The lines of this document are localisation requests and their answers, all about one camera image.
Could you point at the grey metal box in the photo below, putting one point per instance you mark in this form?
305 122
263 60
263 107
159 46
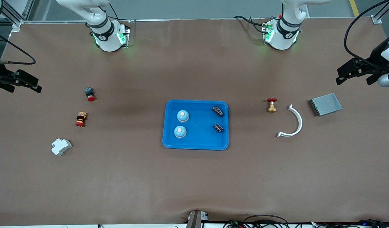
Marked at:
327 104

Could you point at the aluminium table edge rail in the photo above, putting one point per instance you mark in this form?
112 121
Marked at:
156 20

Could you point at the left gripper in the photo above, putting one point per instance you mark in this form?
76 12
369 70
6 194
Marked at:
374 64

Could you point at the white curved plastic clip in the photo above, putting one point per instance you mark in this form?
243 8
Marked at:
301 123

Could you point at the red emergency stop orange base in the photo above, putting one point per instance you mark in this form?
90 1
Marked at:
81 119

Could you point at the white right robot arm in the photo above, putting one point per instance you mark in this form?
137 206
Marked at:
107 38

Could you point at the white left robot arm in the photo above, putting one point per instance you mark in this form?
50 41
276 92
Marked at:
284 34

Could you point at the aluminium frame profile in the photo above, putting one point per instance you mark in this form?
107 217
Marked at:
376 19
16 25

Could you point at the blue desk bell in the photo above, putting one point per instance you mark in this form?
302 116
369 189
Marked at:
183 116
180 132

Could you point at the white circuit breaker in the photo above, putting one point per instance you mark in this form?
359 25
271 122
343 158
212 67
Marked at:
61 147

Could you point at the black electrolytic capacitor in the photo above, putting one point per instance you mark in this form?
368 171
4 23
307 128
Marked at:
218 128
217 111

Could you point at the grey table edge bracket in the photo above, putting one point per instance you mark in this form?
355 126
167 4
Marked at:
194 221

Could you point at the red push button black base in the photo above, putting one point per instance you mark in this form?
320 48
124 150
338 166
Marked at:
89 93

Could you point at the blue plastic tray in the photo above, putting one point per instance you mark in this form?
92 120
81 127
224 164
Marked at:
199 141

